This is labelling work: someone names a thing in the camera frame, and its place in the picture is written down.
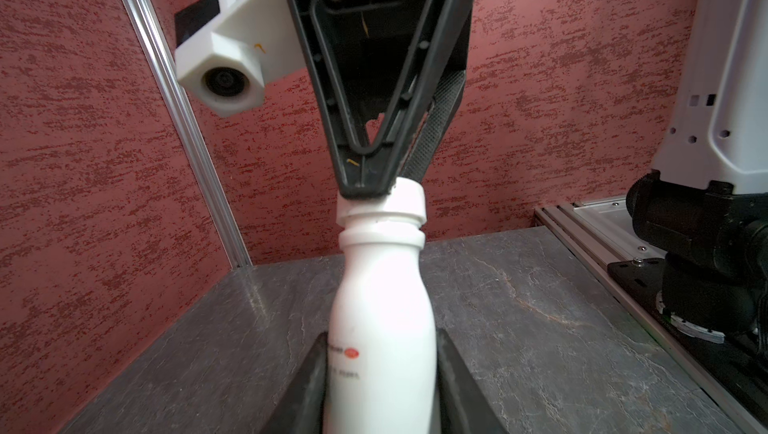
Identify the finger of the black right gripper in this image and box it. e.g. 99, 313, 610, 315
287, 0, 474, 199
398, 70, 467, 182

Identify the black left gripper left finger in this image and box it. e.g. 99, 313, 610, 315
259, 332, 328, 434

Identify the small white pill bottle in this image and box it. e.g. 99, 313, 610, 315
323, 218, 437, 433

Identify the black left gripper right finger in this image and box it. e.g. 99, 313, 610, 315
436, 329, 508, 434

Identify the aluminium corner post right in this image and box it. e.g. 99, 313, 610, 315
121, 0, 252, 269

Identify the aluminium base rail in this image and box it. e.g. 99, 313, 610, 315
535, 196, 767, 433

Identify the white bottle cap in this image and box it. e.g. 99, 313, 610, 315
336, 177, 427, 227

